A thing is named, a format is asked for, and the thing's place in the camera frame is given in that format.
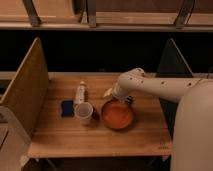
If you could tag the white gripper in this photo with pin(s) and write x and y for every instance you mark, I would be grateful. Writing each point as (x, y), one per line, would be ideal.
(117, 93)

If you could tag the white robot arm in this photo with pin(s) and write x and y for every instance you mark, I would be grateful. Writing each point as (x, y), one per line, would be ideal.
(192, 147)

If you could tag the orange ceramic bowl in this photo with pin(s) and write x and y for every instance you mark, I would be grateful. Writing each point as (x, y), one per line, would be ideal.
(117, 115)

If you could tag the black rectangular box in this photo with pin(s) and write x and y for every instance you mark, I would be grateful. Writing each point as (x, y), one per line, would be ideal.
(129, 100)

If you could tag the white bottle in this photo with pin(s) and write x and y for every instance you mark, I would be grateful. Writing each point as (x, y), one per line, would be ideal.
(80, 93)

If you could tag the white plastic cup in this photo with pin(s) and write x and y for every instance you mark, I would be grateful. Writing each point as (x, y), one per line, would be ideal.
(83, 112)

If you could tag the blue sponge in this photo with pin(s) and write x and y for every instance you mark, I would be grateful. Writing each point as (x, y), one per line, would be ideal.
(67, 108)

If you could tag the right dark side panel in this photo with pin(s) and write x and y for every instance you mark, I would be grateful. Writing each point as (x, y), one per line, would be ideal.
(172, 65)

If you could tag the left wooden side panel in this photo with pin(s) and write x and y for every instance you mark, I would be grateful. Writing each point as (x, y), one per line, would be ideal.
(23, 98)

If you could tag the wooden upper shelf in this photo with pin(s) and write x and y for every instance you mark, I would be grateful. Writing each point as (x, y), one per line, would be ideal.
(108, 15)

